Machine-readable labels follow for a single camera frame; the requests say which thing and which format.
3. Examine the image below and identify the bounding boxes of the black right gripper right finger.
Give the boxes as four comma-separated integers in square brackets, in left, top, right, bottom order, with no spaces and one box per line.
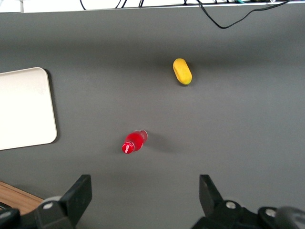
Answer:
[190,174,262,229]

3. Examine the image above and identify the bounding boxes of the wooden drawer cabinet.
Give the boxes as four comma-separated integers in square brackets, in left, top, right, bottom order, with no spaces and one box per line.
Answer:
[0,180,45,215]

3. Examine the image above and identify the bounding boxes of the red cola bottle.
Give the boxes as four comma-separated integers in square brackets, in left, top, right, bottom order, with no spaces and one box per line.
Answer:
[121,129,148,155]

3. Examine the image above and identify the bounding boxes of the long looping black cable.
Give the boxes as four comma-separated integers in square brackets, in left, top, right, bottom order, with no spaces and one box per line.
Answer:
[196,0,292,30]

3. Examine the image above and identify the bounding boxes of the yellow lemon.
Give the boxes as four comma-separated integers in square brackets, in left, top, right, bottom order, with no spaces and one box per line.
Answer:
[173,58,193,86]

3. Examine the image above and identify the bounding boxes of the beige rectangular tray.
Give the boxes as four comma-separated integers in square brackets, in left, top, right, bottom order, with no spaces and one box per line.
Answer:
[0,67,58,151]

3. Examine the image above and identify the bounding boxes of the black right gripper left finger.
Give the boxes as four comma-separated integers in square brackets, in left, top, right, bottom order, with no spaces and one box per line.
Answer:
[33,174,93,229]

